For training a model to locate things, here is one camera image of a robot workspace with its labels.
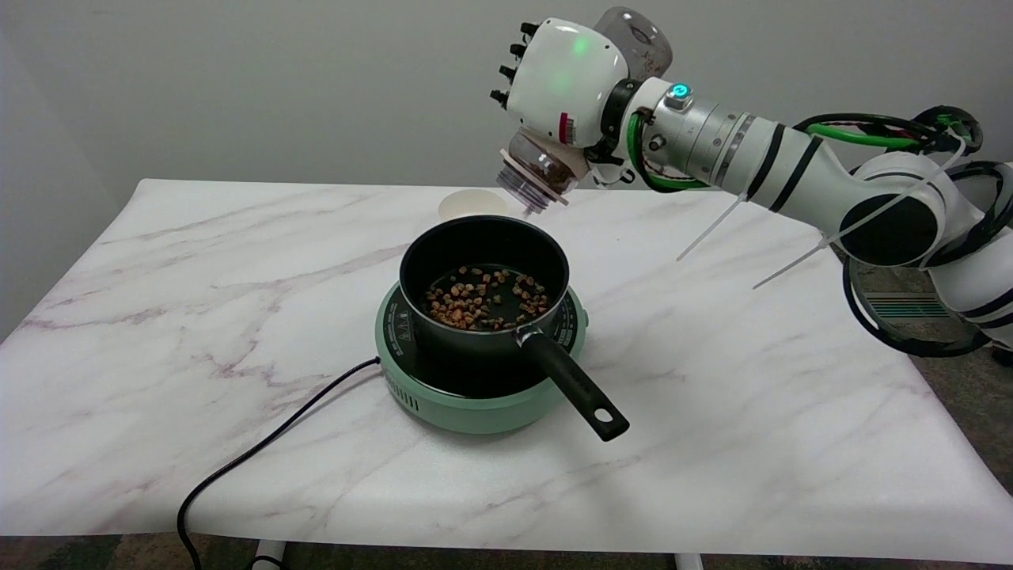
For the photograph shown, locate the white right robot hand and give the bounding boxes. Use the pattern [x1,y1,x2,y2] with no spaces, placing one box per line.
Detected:
[489,17,631,157]

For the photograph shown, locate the clear bottle with beige band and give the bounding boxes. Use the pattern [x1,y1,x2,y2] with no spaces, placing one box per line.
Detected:
[496,6,673,219]

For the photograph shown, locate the round cream bottle lid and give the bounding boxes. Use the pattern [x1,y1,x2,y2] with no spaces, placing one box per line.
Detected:
[438,188,511,222]

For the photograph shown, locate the brown nuts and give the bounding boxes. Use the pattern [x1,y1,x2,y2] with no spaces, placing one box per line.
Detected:
[423,266,552,332]

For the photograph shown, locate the green induction cooker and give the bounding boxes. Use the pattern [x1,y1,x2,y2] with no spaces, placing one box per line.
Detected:
[375,281,589,435]

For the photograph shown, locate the floor vent grille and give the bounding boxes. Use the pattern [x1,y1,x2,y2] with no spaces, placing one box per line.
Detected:
[861,292,952,320]

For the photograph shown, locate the green robot cable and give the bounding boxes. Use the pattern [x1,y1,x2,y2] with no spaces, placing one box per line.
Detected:
[625,111,972,193]

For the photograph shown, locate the black soup pot with handle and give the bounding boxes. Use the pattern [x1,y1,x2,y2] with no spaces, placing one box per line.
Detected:
[399,215,631,443]

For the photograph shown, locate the short white cable tie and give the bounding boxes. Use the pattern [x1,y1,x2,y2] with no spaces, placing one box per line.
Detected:
[676,193,749,263]

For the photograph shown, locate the long white cable tie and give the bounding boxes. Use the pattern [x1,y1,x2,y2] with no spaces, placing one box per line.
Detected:
[752,135,968,291]

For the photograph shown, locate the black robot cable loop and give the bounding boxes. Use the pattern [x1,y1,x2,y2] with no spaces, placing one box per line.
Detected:
[794,105,1013,359]

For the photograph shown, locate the black power cord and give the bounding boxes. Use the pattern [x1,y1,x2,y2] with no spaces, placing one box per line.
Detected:
[176,357,382,570]

